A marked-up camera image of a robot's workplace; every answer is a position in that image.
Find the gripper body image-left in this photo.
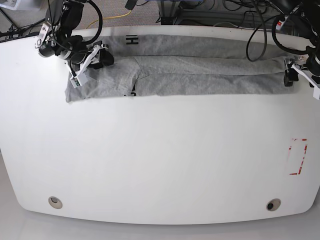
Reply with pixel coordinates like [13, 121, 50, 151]
[67, 41, 109, 77]

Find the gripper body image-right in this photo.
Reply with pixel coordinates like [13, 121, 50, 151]
[284, 56, 320, 100]

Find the grey T-shirt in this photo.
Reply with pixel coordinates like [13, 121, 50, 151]
[65, 34, 294, 102]

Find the white power strip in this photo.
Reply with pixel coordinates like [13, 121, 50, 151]
[274, 14, 288, 31]

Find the red tape rectangle marking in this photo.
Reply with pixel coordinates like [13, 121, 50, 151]
[286, 138, 308, 176]

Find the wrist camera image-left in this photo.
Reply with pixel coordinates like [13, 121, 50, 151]
[69, 74, 88, 88]

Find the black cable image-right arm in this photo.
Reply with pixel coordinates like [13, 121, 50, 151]
[246, 0, 268, 62]

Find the yellow cable on floor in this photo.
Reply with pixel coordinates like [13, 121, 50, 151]
[86, 6, 131, 30]

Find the aluminium frame base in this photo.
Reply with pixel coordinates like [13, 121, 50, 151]
[156, 0, 216, 25]

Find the right table cable grommet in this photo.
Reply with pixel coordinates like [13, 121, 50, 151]
[266, 198, 282, 212]

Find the table cable grommet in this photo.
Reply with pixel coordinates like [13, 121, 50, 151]
[48, 196, 63, 209]
[266, 198, 282, 212]

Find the left table cable grommet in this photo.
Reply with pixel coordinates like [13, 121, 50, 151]
[48, 196, 63, 209]

